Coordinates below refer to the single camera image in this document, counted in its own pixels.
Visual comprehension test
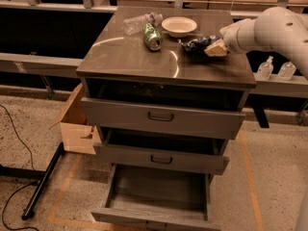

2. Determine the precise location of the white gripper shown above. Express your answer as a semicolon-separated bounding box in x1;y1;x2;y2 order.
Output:
204;18;257;57

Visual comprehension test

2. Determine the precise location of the blue chip bag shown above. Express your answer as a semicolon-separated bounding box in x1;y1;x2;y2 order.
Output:
178;36;220;53

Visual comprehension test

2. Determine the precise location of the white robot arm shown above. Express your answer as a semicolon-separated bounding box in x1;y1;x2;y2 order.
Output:
204;7;308;79

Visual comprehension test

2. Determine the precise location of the grey drawer cabinet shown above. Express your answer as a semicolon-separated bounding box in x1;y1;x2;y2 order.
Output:
76;6;257;178

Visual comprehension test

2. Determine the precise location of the top grey drawer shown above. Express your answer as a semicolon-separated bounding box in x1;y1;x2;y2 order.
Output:
81;97;244;140

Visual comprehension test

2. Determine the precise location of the grey drawer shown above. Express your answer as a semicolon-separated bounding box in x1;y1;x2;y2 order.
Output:
91;165;221;231
93;143;229;175
81;97;244;140

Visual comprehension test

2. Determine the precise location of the middle grey drawer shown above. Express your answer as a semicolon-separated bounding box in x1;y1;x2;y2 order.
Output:
93;143;229;175

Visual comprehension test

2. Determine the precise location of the bottom grey drawer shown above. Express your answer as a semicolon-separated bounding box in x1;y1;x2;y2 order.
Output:
91;165;221;231

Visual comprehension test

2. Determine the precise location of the white bowl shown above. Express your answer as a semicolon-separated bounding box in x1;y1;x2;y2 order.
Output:
162;16;197;38

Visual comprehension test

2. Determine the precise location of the left sanitizer bottle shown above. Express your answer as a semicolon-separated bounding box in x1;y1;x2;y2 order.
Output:
256;56;273;80

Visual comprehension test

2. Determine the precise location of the sanitizer bottle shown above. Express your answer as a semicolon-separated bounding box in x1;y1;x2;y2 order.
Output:
278;62;296;81
256;56;273;80

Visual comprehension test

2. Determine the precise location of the right sanitizer bottle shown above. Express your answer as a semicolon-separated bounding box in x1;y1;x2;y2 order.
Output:
278;62;296;81

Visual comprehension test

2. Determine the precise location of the green soda can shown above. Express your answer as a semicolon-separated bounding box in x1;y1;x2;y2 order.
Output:
142;23;162;51

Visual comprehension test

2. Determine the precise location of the clear plastic bottle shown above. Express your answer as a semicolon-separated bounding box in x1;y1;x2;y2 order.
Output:
123;12;163;36

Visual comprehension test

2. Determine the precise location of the cardboard box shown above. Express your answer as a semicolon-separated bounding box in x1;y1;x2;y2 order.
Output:
50;84;100;155

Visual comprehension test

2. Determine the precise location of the black metal floor bar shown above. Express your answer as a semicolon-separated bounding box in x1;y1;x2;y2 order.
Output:
21;142;64;220

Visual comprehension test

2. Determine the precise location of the grey metal shelf rail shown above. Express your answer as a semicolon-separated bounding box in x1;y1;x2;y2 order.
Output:
0;53;82;78

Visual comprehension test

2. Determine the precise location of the black floor cable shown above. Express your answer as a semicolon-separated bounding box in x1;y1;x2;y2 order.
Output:
0;103;40;231

